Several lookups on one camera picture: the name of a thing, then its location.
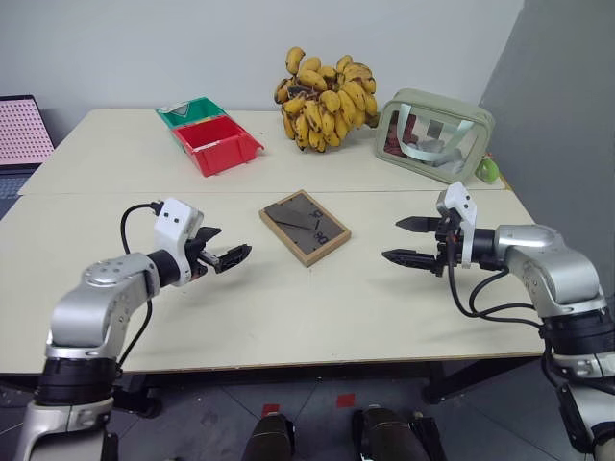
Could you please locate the yellow banana bunch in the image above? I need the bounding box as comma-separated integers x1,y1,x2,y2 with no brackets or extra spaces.
273,45,381,155

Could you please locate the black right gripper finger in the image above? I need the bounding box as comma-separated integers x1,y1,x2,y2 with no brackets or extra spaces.
394,216,440,234
381,248,439,276

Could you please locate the red plastic bin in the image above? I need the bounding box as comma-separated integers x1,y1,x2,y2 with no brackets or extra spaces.
172,115,267,180

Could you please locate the small green plastic object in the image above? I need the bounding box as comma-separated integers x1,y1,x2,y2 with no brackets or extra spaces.
475,153,502,185

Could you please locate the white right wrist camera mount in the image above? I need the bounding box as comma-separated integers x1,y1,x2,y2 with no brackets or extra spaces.
434,182,479,268

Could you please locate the black table leg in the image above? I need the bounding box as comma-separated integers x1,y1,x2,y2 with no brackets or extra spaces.
421,357,547,405
111,373,165,420

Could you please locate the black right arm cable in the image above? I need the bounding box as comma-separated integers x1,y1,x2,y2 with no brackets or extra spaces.
446,230,549,332

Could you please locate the sage green transparent pouch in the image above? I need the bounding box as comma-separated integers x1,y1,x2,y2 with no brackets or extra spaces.
374,86,497,185

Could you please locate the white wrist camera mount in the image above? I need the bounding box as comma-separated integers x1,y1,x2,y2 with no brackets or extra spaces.
434,182,479,268
152,197,205,288

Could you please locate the pink pegboard panel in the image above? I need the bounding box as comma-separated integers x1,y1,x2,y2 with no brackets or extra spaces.
0,94,56,220

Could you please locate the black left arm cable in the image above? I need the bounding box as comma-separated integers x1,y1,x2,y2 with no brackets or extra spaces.
116,200,165,374

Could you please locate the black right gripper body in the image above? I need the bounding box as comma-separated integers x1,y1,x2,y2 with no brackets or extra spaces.
432,212,465,279

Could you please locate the dark rounded shape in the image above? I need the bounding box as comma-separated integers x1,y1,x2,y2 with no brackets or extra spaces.
351,404,449,461
240,413,296,461

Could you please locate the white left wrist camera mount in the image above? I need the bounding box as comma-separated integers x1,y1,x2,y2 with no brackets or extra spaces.
152,197,205,288

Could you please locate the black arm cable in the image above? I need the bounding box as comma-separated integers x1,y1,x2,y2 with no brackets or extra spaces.
116,200,165,374
446,230,549,332

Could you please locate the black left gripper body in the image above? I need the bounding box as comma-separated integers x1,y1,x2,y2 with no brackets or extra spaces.
184,237,223,281

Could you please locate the green plastic bin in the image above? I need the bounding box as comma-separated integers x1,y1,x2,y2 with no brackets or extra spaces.
154,96,232,146

